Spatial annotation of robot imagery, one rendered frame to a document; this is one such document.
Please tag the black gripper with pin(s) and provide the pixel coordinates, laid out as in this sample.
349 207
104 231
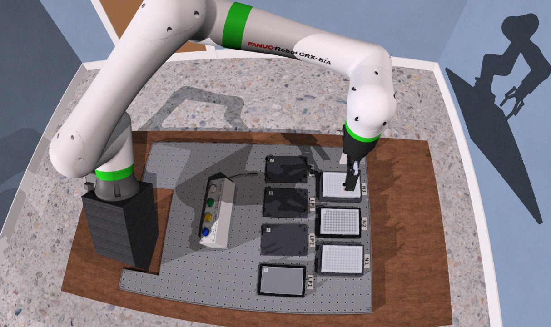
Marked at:
352 160

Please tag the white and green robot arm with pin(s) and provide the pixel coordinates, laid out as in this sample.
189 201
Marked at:
95 141

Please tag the white button panel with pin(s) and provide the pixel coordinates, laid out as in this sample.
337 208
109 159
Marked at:
218 215

